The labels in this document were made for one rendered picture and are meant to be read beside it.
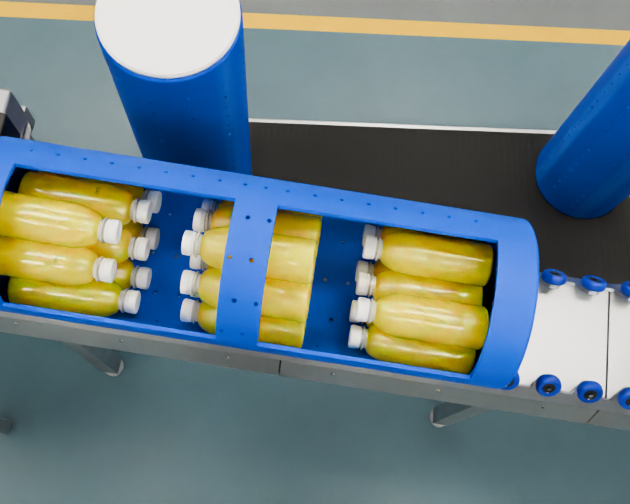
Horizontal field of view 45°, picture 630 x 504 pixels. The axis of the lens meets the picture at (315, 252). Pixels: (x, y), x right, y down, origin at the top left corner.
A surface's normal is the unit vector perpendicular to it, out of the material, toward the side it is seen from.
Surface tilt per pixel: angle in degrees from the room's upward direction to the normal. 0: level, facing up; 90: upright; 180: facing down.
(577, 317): 0
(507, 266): 5
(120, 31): 0
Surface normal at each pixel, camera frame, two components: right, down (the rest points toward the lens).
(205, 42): 0.06, -0.30
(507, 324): -0.02, 0.20
